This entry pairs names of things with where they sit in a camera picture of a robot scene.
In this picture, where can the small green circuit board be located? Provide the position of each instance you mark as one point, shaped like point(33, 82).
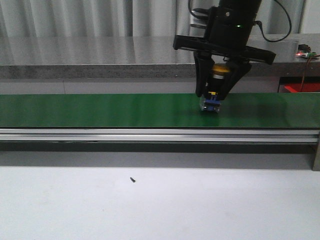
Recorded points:
point(304, 51)

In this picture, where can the aluminium conveyor frame rail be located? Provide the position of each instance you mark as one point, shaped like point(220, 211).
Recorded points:
point(166, 140)

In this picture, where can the grey stone counter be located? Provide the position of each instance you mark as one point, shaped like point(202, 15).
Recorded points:
point(127, 57)

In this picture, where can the green conveyor belt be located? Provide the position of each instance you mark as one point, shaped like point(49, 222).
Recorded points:
point(156, 110)

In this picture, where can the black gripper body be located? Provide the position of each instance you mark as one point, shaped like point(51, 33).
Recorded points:
point(227, 31)

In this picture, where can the red plastic tray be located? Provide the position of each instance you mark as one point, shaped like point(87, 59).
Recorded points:
point(307, 88)

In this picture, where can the black push button base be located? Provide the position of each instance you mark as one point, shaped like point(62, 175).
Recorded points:
point(209, 99)

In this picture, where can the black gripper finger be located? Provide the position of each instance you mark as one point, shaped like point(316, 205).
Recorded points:
point(203, 67)
point(238, 69)

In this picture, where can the grey curtain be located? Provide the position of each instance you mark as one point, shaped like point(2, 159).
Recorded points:
point(139, 18)

